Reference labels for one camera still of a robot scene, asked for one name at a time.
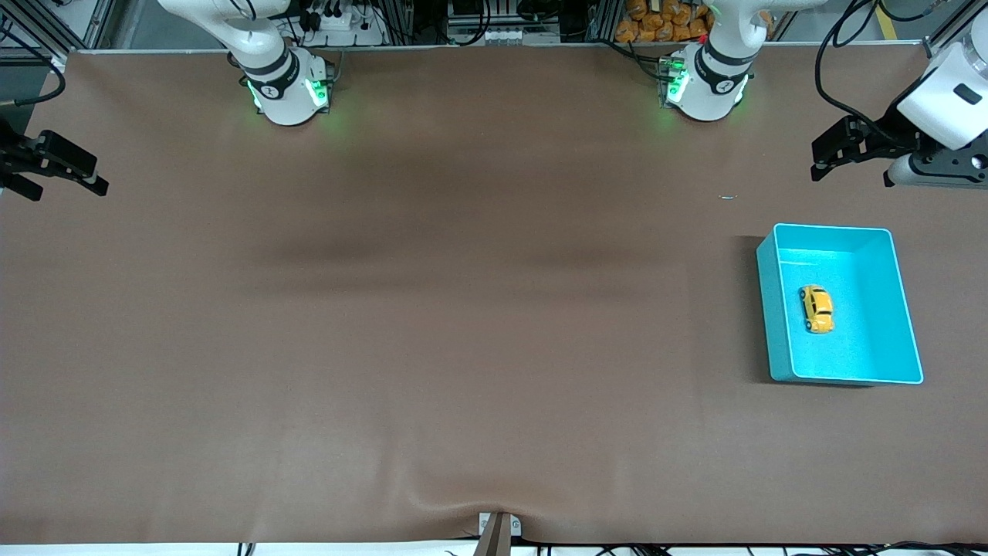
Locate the white terminal block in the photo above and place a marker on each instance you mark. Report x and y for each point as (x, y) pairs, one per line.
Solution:
(502, 35)

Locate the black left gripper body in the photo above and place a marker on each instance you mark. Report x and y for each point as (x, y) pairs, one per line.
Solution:
(890, 134)

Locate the bag of orange items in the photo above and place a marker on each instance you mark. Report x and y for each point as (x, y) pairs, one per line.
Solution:
(656, 23)

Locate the brown table mat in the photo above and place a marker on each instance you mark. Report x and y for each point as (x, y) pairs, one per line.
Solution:
(494, 347)

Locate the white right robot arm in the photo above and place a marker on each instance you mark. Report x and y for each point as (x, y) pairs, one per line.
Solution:
(285, 85)

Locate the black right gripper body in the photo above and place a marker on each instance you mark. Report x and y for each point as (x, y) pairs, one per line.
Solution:
(17, 154)

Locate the yellow beetle toy car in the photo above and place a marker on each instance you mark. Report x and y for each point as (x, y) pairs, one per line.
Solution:
(817, 309)

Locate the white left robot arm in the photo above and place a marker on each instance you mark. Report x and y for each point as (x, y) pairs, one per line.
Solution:
(706, 85)

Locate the grey metal bracket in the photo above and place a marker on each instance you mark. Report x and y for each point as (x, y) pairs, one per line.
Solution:
(515, 527)

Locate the teal plastic storage bin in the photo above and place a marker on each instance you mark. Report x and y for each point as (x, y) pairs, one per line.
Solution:
(872, 324)

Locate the white power strip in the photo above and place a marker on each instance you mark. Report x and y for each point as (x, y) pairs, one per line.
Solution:
(340, 23)

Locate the brown slanted bar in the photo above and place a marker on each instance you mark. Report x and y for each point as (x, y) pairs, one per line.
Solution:
(494, 540)

